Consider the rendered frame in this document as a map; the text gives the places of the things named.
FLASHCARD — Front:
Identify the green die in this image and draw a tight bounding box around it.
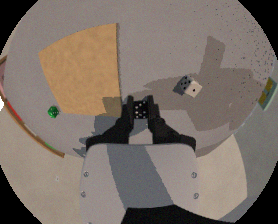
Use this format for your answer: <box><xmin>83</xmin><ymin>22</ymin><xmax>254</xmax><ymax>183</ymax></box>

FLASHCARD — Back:
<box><xmin>48</xmin><ymin>106</ymin><xmax>59</xmax><ymax>118</ymax></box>

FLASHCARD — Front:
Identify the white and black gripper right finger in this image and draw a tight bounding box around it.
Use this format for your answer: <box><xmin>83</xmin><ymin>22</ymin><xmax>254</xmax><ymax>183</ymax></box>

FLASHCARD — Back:
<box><xmin>147</xmin><ymin>95</ymin><xmax>196</xmax><ymax>152</ymax></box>

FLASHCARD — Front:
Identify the white die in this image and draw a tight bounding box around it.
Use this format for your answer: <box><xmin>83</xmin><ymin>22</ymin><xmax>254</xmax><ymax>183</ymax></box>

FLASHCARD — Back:
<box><xmin>180</xmin><ymin>74</ymin><xmax>202</xmax><ymax>98</ymax></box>

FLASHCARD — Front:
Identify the tan mat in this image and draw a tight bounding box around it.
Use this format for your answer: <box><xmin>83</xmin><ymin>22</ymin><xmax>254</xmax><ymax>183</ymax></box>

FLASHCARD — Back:
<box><xmin>38</xmin><ymin>23</ymin><xmax>122</xmax><ymax>117</ymax></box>

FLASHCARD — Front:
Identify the black die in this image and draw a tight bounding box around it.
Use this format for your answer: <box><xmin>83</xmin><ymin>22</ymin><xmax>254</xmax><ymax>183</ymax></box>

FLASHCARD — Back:
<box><xmin>133</xmin><ymin>101</ymin><xmax>148</xmax><ymax>119</ymax></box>

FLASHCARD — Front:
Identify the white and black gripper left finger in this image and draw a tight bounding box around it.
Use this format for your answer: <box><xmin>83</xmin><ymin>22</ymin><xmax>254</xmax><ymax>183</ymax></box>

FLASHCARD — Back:
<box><xmin>86</xmin><ymin>96</ymin><xmax>134</xmax><ymax>152</ymax></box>

